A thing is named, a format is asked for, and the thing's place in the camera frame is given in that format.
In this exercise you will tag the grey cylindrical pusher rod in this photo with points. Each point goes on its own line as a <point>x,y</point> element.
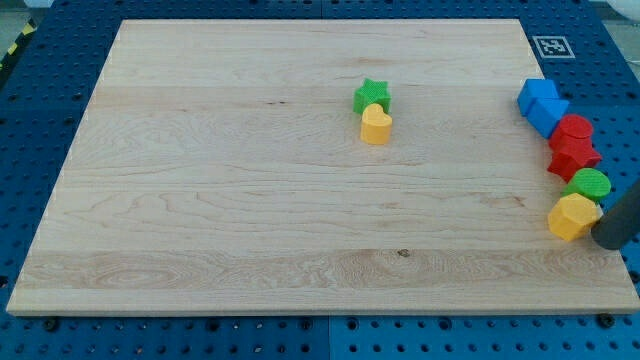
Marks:
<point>621,223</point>

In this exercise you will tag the yellow hexagon block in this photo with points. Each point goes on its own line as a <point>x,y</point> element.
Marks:
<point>572,217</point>

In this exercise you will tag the green cylinder block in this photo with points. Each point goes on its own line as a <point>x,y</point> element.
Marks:
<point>590,183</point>

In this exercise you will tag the red star block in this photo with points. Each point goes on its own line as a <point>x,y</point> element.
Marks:
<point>568,159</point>

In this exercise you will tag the red cylinder block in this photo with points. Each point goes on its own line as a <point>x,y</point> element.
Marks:
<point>571,129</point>

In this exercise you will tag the blue pentagon block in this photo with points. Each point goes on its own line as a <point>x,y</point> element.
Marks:
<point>545,114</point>

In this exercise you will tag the blue cube block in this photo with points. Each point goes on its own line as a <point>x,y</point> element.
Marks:
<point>533,89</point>

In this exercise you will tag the white fiducial marker tag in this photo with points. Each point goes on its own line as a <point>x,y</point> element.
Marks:
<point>553,47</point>

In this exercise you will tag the yellow heart block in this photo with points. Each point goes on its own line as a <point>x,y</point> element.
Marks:
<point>376,125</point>

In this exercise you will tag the green star block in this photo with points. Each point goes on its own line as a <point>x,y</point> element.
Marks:
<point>370,92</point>

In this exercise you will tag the wooden board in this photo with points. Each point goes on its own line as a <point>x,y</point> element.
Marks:
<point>218,170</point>

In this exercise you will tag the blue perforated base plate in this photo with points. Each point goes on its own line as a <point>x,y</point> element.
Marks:
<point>49,87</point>

